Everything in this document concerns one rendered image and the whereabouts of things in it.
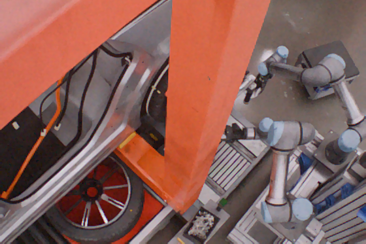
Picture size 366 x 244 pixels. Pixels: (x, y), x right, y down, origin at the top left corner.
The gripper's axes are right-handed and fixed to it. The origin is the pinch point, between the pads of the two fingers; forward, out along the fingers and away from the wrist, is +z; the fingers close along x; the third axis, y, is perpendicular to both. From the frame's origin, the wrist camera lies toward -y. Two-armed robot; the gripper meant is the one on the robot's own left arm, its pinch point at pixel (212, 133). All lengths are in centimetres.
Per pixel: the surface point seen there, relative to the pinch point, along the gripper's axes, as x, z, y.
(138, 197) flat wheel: -30, 43, 32
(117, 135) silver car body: -4, 53, -7
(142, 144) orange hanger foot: -0.8, 40.4, 15.0
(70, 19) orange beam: -62, 42, -188
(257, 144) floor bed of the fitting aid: 20, -46, 75
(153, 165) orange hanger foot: -17.1, 33.8, 6.5
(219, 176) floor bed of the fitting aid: -4, -15, 78
